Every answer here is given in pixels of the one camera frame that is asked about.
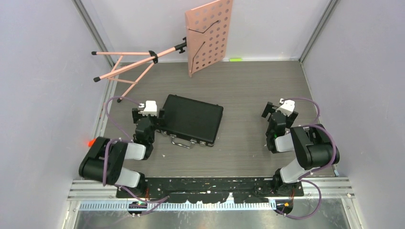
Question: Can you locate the pink music stand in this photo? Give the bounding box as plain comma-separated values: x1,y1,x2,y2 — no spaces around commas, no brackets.
91,0,234,102

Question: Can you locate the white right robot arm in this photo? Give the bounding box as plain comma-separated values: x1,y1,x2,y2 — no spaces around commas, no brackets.
262,99,340,196

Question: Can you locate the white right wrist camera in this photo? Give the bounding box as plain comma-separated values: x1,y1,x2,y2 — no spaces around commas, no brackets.
276,98,295,116

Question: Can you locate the black poker set case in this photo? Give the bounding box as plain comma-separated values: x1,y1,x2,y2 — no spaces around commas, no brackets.
156,94,224,147

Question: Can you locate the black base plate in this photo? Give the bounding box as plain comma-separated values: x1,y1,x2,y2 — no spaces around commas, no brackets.
116,177,304,204

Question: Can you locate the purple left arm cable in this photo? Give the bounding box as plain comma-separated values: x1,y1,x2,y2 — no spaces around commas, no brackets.
102,96,170,217

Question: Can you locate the orange clip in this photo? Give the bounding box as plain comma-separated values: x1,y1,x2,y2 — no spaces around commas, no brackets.
87,138,96,147

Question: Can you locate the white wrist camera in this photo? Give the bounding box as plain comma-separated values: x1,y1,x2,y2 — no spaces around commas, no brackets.
138,100,158,116
276,98,295,116

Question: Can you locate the green tape piece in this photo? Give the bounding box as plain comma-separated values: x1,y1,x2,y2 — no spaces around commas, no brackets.
229,58,243,62

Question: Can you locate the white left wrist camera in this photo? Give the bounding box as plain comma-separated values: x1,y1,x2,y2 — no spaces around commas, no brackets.
138,100,158,116

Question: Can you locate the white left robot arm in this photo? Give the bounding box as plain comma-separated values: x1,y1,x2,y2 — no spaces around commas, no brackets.
79,108,165,198

